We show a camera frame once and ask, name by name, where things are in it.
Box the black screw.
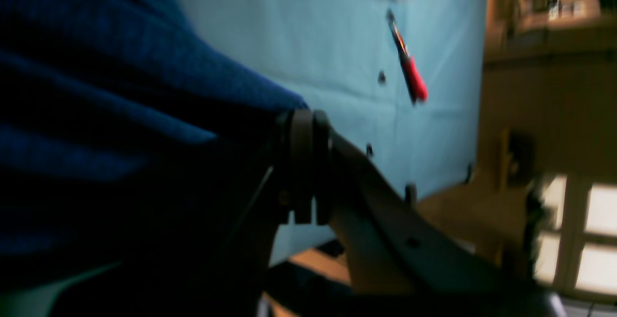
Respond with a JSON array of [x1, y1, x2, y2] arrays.
[[377, 71, 387, 86], [365, 143, 374, 158]]

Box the light blue table cloth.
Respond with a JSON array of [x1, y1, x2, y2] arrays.
[[164, 0, 490, 267]]

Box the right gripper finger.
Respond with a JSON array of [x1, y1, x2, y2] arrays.
[[281, 110, 568, 317]]

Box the dark blue t-shirt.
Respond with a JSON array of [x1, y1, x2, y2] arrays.
[[1, 0, 306, 293]]

